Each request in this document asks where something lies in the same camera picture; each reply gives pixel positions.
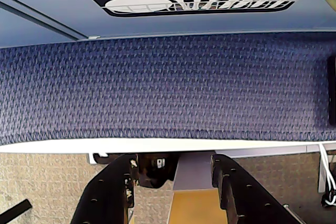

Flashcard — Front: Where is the black flat strip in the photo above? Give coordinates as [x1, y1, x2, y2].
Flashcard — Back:
[0, 199, 33, 224]

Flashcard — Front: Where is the grey box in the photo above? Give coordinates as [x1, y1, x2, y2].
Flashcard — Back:
[172, 153, 219, 191]

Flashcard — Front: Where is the black box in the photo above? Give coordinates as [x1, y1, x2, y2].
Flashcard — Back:
[327, 55, 336, 125]

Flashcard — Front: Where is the yellow wooden block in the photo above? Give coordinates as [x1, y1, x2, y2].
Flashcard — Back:
[167, 188, 229, 224]

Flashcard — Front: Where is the white cable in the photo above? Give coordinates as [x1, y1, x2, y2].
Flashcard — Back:
[318, 142, 336, 207]

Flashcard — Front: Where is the white bracket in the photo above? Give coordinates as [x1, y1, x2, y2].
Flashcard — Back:
[87, 151, 109, 166]

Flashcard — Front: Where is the blue woven fabric mat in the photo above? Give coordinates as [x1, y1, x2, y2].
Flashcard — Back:
[0, 31, 336, 146]

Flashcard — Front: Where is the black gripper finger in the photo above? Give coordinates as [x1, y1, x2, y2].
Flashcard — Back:
[70, 154, 139, 224]
[211, 154, 301, 224]

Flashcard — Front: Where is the black clamp base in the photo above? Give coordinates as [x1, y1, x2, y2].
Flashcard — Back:
[137, 153, 181, 189]

